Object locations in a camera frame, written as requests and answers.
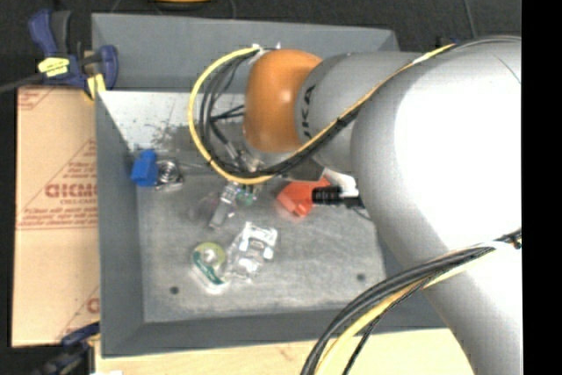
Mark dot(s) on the shiny round metal thing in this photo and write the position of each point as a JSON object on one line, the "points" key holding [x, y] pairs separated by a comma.
{"points": [[168, 174]]}

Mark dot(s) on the red-orange plastic thing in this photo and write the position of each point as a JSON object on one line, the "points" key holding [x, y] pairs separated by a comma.
{"points": [[295, 195]]}

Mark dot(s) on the brown cardboard board red print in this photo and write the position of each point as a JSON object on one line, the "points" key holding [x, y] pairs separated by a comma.
{"points": [[52, 232]]}

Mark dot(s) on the grey metal bin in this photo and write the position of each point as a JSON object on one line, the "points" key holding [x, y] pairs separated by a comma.
{"points": [[307, 259]]}

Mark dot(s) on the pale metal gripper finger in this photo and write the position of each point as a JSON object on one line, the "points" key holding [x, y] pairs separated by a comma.
{"points": [[219, 215]]}

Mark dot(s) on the black cylinder on white bracket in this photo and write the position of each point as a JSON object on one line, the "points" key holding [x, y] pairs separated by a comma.
{"points": [[327, 194]]}

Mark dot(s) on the green and white round packet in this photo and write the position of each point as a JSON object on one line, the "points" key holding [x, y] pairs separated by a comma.
{"points": [[210, 265]]}

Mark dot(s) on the clear plastic packet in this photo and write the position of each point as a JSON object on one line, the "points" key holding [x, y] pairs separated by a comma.
{"points": [[254, 248]]}

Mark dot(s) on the blue plastic block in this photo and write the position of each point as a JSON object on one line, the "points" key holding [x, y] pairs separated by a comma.
{"points": [[144, 170]]}

